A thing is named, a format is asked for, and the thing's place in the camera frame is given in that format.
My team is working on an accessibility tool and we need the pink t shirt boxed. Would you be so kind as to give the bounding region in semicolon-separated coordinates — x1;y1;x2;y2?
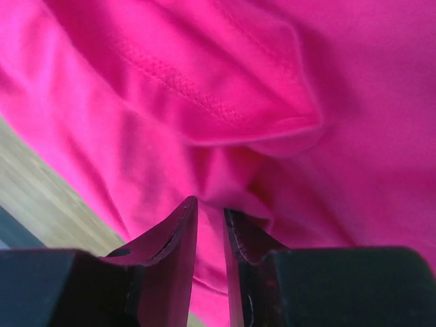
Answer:
1;1;435;326

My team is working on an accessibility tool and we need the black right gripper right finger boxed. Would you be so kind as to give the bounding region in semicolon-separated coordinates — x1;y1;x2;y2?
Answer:
223;210;435;326

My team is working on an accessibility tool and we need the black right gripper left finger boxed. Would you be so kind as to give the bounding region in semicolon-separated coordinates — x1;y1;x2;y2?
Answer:
1;196;198;326

